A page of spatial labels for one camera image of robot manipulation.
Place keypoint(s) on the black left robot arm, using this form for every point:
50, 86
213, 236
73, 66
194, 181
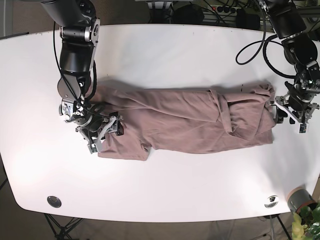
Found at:
301, 52

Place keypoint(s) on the green potted plant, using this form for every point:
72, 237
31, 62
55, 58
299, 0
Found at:
306, 224

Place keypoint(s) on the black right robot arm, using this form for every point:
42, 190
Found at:
79, 32

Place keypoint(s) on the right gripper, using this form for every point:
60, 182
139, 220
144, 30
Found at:
92, 124

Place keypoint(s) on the dusty pink T-shirt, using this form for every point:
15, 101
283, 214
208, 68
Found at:
187, 121

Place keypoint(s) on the left metal table grommet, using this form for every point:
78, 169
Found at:
54, 201

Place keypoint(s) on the right metal table grommet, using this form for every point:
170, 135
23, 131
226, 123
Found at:
271, 201

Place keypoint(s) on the grey plant pot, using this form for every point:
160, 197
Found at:
299, 198

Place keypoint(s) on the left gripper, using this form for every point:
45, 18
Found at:
297, 104

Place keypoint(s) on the metal table grommet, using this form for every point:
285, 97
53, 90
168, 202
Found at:
271, 201
54, 201

